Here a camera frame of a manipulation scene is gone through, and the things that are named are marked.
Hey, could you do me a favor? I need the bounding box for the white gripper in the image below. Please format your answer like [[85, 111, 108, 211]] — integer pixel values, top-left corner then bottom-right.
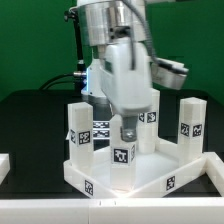
[[100, 38, 152, 142]]

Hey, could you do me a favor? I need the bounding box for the white desk top tray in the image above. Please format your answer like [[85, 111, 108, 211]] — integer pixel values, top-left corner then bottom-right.
[[63, 139, 208, 199]]

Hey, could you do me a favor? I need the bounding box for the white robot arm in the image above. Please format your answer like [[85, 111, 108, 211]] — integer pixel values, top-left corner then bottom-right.
[[77, 0, 152, 142]]

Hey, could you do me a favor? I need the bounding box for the white block far left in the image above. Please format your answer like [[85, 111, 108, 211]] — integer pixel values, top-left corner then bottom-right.
[[0, 154, 10, 184]]

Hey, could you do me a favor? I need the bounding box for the white marker base plate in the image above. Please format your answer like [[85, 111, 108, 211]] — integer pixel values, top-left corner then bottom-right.
[[93, 121, 110, 140]]

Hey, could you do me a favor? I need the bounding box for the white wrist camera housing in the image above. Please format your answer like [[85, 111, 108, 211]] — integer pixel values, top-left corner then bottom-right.
[[151, 58, 188, 90]]

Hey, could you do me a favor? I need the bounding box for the black cable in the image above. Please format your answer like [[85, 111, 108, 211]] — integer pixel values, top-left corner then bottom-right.
[[39, 72, 85, 92]]

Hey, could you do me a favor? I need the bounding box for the white right wall bar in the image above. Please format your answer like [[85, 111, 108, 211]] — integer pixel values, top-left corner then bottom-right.
[[204, 152, 224, 197]]

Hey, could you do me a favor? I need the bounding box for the white wall bar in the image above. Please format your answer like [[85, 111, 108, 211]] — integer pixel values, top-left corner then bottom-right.
[[0, 198, 224, 224], [204, 152, 224, 197]]

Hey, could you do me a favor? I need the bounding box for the white front wall bar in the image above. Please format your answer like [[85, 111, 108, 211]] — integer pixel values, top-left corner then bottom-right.
[[0, 198, 224, 224]]

